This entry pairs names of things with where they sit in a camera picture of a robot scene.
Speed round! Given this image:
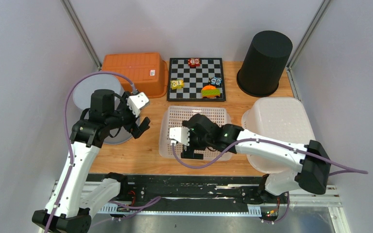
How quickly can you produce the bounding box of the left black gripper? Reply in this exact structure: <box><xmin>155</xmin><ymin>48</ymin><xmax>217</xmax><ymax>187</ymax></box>
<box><xmin>106</xmin><ymin>92</ymin><xmax>150</xmax><ymax>138</ymax></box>

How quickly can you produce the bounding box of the white perforated basket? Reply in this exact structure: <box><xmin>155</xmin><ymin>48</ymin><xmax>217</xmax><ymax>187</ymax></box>
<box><xmin>158</xmin><ymin>105</ymin><xmax>234</xmax><ymax>162</ymax></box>

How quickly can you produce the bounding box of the orange plastic tub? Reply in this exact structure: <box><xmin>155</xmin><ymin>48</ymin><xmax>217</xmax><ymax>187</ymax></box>
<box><xmin>102</xmin><ymin>52</ymin><xmax>169</xmax><ymax>99</ymax></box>

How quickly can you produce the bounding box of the grey bin black liner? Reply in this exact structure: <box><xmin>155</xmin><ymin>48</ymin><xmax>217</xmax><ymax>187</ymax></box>
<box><xmin>72</xmin><ymin>74</ymin><xmax>133</xmax><ymax>145</ymax></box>

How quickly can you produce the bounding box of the large white plastic tub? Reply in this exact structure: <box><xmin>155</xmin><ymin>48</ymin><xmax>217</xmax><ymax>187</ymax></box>
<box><xmin>240</xmin><ymin>97</ymin><xmax>317</xmax><ymax>174</ymax></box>

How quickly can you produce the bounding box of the black ribbed bin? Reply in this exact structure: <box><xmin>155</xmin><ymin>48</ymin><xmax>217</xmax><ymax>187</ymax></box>
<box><xmin>237</xmin><ymin>31</ymin><xmax>293</xmax><ymax>97</ymax></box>

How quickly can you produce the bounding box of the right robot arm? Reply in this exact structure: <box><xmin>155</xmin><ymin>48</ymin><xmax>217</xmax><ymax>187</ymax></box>
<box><xmin>169</xmin><ymin>114</ymin><xmax>331</xmax><ymax>203</ymax></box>

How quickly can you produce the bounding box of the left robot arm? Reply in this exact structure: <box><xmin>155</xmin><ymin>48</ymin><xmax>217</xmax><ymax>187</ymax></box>
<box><xmin>32</xmin><ymin>89</ymin><xmax>150</xmax><ymax>233</ymax></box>

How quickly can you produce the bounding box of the yellow toy block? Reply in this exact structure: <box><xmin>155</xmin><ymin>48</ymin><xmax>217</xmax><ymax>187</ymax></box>
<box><xmin>170</xmin><ymin>80</ymin><xmax>185</xmax><ymax>90</ymax></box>

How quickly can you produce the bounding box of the orange green toy burger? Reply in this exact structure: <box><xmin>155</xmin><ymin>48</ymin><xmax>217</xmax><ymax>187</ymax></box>
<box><xmin>201</xmin><ymin>85</ymin><xmax>221</xmax><ymax>99</ymax></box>

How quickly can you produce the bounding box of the blue toy block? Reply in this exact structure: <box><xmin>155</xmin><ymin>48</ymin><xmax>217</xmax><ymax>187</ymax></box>
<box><xmin>208</xmin><ymin>77</ymin><xmax>222</xmax><ymax>88</ymax></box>

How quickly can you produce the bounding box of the red toy block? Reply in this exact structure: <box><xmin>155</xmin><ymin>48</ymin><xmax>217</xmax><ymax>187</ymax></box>
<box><xmin>187</xmin><ymin>58</ymin><xmax>201</xmax><ymax>68</ymax></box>

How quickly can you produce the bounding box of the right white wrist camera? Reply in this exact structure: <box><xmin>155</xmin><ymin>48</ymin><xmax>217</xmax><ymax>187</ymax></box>
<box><xmin>169</xmin><ymin>127</ymin><xmax>190</xmax><ymax>146</ymax></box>

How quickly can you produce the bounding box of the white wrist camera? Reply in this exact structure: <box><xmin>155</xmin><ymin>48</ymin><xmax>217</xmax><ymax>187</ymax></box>
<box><xmin>169</xmin><ymin>127</ymin><xmax>190</xmax><ymax>146</ymax></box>
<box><xmin>127</xmin><ymin>92</ymin><xmax>150</xmax><ymax>117</ymax></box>

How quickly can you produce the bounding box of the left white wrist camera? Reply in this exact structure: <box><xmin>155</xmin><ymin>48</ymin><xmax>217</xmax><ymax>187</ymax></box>
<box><xmin>127</xmin><ymin>92</ymin><xmax>150</xmax><ymax>117</ymax></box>

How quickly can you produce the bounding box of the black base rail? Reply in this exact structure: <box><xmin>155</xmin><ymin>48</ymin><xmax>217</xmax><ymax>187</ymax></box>
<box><xmin>48</xmin><ymin>173</ymin><xmax>341</xmax><ymax>217</ymax></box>

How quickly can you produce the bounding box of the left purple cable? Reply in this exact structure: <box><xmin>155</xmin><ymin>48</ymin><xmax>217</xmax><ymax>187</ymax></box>
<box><xmin>43</xmin><ymin>71</ymin><xmax>139</xmax><ymax>233</ymax></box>

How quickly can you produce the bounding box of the purple cable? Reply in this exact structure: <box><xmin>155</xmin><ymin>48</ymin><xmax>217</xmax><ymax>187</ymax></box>
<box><xmin>43</xmin><ymin>71</ymin><xmax>139</xmax><ymax>233</ymax></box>
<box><xmin>171</xmin><ymin>138</ymin><xmax>369</xmax><ymax>176</ymax></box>

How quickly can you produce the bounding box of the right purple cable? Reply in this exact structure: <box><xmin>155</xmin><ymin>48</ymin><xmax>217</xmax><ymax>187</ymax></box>
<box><xmin>171</xmin><ymin>138</ymin><xmax>369</xmax><ymax>176</ymax></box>

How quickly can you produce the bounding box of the left aluminium frame post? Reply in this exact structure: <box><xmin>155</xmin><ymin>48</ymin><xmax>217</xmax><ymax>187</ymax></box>
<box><xmin>60</xmin><ymin>0</ymin><xmax>102</xmax><ymax>71</ymax></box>

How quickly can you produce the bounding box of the aluminium frame post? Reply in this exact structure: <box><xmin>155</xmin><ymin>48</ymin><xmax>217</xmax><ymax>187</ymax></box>
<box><xmin>60</xmin><ymin>0</ymin><xmax>102</xmax><ymax>71</ymax></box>
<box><xmin>286</xmin><ymin>0</ymin><xmax>333</xmax><ymax>101</ymax></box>

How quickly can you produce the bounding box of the right aluminium frame post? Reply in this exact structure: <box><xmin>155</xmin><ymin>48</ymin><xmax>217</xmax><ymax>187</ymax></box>
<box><xmin>286</xmin><ymin>0</ymin><xmax>333</xmax><ymax>101</ymax></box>

